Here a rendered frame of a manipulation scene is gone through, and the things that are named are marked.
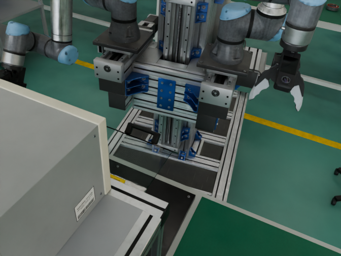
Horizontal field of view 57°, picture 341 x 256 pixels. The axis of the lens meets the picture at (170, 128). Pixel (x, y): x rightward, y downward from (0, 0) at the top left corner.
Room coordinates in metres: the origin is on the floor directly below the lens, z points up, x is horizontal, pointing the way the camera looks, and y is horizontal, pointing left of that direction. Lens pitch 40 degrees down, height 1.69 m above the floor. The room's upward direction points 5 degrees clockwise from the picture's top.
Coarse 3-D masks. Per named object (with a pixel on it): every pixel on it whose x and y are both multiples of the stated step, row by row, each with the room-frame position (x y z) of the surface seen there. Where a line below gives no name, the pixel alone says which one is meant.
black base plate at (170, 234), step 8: (152, 184) 0.76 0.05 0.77; (160, 184) 0.76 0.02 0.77; (168, 184) 0.77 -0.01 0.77; (152, 192) 0.72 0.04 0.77; (160, 192) 0.73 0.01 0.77; (168, 192) 0.73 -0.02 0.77; (176, 192) 0.73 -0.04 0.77; (184, 192) 0.74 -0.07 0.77; (168, 200) 0.69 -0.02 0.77; (176, 200) 0.70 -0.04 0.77; (184, 200) 0.70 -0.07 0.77; (192, 200) 0.70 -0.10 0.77; (176, 208) 0.66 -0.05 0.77; (184, 208) 0.67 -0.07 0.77; (168, 216) 0.63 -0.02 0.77; (176, 216) 0.63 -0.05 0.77; (184, 216) 0.63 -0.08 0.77; (168, 224) 0.60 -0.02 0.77; (176, 224) 0.60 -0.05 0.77; (168, 232) 0.57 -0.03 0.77; (176, 232) 0.57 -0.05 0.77; (168, 240) 0.54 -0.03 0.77; (168, 248) 0.52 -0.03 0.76
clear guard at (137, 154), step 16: (112, 128) 0.72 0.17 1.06; (112, 144) 0.65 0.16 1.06; (128, 144) 0.65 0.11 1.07; (144, 144) 0.66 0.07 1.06; (112, 160) 0.59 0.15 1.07; (128, 160) 0.59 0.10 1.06; (144, 160) 0.60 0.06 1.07; (160, 160) 0.60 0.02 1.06; (128, 176) 0.53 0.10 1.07; (144, 176) 0.54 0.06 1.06; (144, 192) 0.49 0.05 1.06
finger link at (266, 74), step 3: (270, 69) 0.78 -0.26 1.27; (264, 72) 0.79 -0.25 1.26; (267, 72) 0.79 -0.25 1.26; (270, 72) 0.78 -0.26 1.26; (261, 75) 0.79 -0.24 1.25; (264, 75) 0.79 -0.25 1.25; (267, 75) 0.79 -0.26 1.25; (258, 78) 0.80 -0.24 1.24; (261, 78) 0.79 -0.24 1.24; (264, 78) 0.79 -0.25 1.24; (267, 78) 0.79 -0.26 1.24; (258, 81) 0.79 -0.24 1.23; (255, 84) 0.79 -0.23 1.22
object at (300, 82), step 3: (300, 75) 0.77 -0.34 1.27; (297, 78) 0.77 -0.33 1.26; (300, 78) 0.77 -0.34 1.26; (297, 81) 0.77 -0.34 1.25; (300, 81) 0.76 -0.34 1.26; (303, 81) 0.77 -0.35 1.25; (294, 84) 0.77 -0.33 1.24; (297, 84) 0.77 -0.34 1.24; (300, 84) 0.76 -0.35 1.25; (303, 84) 0.76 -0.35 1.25; (300, 87) 0.76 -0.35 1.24; (303, 87) 0.76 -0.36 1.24; (300, 90) 0.76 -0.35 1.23; (303, 90) 0.76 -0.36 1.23
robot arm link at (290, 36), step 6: (288, 30) 0.78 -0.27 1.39; (294, 30) 0.77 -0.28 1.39; (300, 30) 0.83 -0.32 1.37; (312, 30) 0.81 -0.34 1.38; (282, 36) 0.80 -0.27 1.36; (288, 36) 0.78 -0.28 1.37; (294, 36) 0.77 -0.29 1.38; (300, 36) 0.76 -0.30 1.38; (306, 36) 0.76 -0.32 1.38; (312, 36) 0.78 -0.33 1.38; (288, 42) 0.77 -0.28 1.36; (294, 42) 0.77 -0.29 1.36; (300, 42) 0.76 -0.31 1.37; (306, 42) 0.77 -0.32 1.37
